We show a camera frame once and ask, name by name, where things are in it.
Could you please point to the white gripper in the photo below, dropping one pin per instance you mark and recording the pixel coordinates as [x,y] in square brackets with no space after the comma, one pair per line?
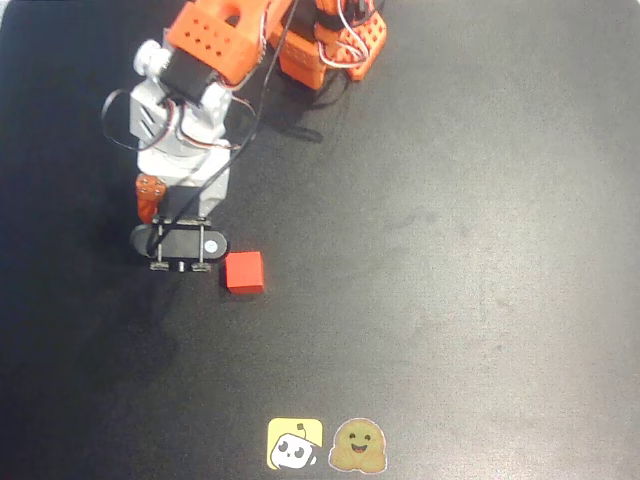
[150,192]

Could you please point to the red cube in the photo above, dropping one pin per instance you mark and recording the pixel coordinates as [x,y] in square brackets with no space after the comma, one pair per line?
[244,272]

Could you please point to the black oval webcam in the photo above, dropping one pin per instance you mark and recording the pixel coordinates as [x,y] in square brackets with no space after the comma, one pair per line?
[180,243]

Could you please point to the yellow robot sticker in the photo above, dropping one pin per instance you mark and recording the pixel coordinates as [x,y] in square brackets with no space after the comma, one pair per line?
[287,435]

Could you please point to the black table mat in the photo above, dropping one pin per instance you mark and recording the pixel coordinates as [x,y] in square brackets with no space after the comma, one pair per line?
[450,250]

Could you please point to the hugging face emoji sticker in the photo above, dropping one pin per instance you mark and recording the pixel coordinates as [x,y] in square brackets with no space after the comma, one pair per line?
[357,445]

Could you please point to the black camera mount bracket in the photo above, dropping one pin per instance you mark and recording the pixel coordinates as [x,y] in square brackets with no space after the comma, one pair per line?
[157,265]

